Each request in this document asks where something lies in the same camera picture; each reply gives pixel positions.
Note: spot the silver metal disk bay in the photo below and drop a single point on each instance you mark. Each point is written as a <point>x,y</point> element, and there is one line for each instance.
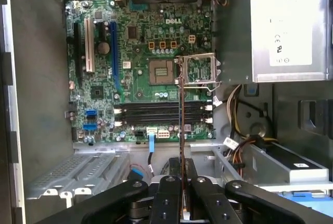
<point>260,161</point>

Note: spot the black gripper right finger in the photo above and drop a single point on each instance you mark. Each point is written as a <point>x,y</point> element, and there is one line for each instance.
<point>208,203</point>

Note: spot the blue plastic bay latch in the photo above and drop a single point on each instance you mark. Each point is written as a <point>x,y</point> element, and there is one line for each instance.
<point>307,203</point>

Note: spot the black expansion slot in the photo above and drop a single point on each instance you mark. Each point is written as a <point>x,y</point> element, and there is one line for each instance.
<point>78,52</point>

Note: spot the green motherboard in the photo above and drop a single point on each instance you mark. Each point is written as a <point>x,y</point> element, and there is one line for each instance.
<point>145,26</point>

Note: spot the CPU socket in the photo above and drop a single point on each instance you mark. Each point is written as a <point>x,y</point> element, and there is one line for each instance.
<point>161,71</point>

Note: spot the grey perforated disk cage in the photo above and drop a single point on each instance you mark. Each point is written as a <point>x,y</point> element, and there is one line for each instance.
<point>78,166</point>

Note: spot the metal socket cover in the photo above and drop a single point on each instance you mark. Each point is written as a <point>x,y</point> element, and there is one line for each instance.
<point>217,67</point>

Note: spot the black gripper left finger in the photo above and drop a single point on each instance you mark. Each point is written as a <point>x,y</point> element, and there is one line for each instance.
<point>166,203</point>

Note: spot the RAM slot white clips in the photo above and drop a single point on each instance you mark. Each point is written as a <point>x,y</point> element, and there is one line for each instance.
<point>156,122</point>
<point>156,109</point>

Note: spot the white expansion slot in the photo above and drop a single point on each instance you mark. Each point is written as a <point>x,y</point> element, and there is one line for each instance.
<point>89,44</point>

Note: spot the grey power supply unit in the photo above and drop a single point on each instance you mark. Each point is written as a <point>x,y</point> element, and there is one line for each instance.
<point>234,39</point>

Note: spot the blue expansion slot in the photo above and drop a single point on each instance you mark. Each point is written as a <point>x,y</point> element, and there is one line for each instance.
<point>114,57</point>

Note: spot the black PC case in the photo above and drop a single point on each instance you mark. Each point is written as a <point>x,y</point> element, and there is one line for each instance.
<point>39,78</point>

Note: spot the RAM stick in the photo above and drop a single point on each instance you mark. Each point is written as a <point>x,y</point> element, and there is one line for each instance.
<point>182,130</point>

